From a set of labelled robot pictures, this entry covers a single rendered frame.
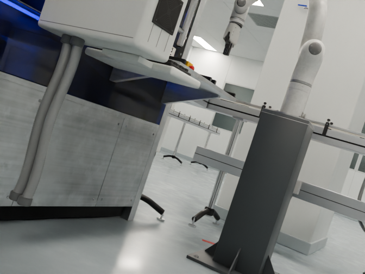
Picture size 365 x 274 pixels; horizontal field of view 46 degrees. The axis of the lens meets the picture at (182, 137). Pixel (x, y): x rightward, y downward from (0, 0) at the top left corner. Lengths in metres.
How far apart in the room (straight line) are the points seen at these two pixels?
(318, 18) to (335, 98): 1.34
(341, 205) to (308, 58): 1.08
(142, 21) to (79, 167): 0.98
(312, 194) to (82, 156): 1.59
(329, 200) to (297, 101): 0.90
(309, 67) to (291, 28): 1.61
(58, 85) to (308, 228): 2.53
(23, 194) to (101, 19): 0.66
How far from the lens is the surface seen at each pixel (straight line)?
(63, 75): 1.58
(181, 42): 1.51
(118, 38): 1.38
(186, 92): 2.45
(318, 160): 3.63
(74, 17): 1.55
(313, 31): 2.47
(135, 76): 2.03
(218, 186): 3.23
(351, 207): 2.99
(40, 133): 1.62
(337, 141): 3.00
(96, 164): 2.21
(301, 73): 2.37
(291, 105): 2.34
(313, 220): 3.62
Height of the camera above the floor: 0.59
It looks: level
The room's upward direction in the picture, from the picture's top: 18 degrees clockwise
